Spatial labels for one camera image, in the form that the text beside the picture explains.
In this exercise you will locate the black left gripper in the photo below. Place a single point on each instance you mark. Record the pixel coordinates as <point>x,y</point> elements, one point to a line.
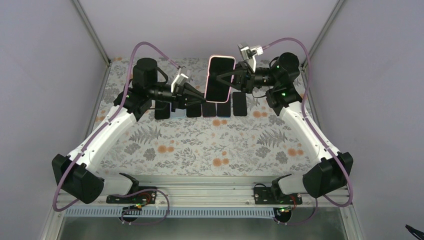
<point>179,97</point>

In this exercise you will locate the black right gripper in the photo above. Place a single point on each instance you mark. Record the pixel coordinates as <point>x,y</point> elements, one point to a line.
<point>243,79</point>

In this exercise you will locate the black phone case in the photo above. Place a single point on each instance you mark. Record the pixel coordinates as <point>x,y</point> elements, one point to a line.
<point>194,111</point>

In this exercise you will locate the light blue case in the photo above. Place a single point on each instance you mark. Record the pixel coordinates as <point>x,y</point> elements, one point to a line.
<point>178,114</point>

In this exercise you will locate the black phone without case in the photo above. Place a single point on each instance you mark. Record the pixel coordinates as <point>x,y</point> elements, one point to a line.
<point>239,104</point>

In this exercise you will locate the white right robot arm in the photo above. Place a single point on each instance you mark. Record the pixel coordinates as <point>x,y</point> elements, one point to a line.
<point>330,168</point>

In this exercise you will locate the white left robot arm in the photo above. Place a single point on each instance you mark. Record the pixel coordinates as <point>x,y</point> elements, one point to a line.
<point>76,173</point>

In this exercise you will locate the floral patterned table mat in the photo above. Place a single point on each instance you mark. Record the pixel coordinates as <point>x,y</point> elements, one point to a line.
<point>259,144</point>

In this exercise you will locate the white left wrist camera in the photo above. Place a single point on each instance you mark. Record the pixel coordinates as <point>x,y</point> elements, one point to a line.
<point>183,75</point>

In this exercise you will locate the aluminium right corner post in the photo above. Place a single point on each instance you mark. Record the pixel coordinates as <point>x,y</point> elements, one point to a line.
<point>331,18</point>

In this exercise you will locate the aluminium corner post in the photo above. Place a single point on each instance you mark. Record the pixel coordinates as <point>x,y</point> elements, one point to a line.
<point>331,18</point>
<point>91,31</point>

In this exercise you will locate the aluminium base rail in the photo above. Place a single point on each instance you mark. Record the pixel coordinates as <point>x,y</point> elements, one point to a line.
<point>212,191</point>

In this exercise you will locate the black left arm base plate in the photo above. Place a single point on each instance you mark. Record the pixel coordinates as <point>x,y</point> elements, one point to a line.
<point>141,195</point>

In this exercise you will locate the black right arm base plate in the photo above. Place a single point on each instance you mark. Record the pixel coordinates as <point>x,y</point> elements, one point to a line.
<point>264,195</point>

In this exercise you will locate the perforated cable tray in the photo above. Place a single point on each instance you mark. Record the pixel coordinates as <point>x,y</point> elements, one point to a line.
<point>173,212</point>

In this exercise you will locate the aluminium left corner post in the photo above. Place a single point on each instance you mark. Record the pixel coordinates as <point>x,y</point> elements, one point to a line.
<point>91,31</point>

